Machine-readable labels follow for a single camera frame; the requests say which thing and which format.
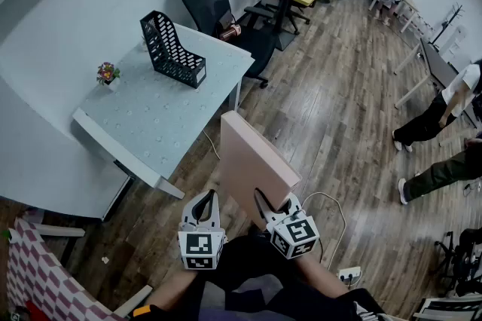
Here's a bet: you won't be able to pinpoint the potted purple yellow flowers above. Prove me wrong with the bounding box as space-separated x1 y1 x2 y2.
96 61 122 91

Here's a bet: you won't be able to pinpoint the black perforated file rack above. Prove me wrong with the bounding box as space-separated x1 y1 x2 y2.
139 10 207 90

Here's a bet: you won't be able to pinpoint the white cable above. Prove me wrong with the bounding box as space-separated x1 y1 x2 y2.
300 191 348 272

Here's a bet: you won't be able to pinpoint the person's upper garment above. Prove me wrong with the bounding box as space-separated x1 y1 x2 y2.
130 287 387 321

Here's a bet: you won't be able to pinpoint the black coat rack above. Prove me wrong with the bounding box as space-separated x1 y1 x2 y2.
430 2 465 46

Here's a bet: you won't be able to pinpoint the person's left forearm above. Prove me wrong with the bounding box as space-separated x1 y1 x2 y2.
142 267 201 313

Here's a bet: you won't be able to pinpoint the pink white checkered cloth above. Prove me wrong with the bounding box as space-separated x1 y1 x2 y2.
6 217 126 321

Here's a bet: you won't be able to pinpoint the white wooden bar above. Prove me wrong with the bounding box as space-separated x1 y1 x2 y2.
34 222 87 239
112 284 154 317

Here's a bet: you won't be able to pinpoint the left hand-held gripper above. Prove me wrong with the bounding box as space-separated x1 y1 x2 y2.
177 188 227 271

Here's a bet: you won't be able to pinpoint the grey top long table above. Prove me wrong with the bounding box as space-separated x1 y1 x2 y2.
392 38 480 129

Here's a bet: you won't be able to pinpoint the black tripod stand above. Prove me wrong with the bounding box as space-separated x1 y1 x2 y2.
434 228 482 298

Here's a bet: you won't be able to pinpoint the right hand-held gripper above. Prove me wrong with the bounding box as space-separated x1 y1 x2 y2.
253 188 321 261

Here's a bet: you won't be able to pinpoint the copper bottle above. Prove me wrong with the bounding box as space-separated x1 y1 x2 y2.
218 23 243 41

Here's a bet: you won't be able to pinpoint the white power strip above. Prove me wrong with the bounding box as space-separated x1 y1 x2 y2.
337 265 363 283

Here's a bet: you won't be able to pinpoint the person's right forearm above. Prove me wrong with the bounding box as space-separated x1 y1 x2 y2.
292 255 350 301

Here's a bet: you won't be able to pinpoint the person's black trousers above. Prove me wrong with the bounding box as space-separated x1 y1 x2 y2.
188 231 362 321

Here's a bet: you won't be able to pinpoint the white table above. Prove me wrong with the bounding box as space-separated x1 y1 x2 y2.
71 22 254 200

